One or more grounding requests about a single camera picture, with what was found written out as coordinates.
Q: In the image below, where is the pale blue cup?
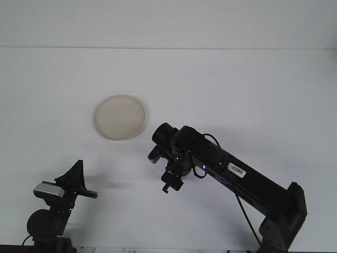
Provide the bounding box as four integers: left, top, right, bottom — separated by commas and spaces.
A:
171, 160, 192, 179

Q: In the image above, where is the pale round plate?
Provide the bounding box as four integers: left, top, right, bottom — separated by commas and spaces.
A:
94, 94, 146, 141

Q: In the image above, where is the white printed paper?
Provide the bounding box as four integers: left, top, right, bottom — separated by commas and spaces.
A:
93, 247, 148, 253

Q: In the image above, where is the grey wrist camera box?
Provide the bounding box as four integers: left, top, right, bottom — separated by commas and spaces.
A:
33, 182, 65, 199
147, 146, 159, 165

